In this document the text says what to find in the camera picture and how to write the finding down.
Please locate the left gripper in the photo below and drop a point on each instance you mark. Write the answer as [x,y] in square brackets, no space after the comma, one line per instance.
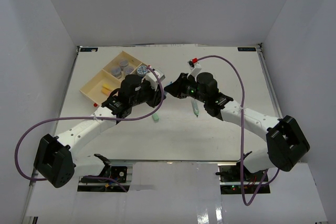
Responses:
[156,95]

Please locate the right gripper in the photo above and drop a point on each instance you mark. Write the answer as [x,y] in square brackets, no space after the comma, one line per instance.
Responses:
[178,87]

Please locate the blue patterned jar back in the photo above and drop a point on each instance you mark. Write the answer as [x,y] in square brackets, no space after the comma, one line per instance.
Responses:
[142,70]

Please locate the orange-pink highlighter pen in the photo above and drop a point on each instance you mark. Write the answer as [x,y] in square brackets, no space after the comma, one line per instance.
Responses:
[105,92]

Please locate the yellow highlighter pen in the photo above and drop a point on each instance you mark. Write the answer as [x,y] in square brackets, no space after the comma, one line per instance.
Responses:
[106,86]

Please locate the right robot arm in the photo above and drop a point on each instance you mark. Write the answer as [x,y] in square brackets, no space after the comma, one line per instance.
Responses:
[286,142]

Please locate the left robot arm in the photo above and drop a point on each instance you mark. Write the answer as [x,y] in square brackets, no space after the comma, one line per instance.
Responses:
[57,156]

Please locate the green highlighter cap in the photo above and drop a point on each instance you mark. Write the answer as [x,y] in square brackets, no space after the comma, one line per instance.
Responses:
[155,117]

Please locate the green highlighter pen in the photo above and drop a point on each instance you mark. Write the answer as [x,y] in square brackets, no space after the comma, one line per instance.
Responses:
[195,107]

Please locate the beige three-compartment tray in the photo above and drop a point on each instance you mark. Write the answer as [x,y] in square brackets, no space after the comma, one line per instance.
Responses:
[92,89]

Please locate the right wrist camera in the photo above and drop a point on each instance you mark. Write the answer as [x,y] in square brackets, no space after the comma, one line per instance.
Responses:
[195,67]

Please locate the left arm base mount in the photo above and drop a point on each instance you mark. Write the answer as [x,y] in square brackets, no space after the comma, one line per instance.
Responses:
[122,174]

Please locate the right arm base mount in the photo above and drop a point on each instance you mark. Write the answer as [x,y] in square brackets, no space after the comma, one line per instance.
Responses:
[229,177]

